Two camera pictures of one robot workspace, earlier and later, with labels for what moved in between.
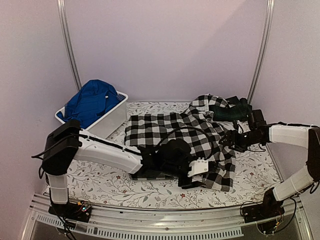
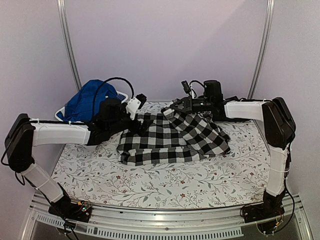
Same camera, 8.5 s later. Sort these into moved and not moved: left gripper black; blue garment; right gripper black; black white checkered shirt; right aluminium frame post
Moved: right gripper black; left gripper black; black white checkered shirt
Not moved: right aluminium frame post; blue garment
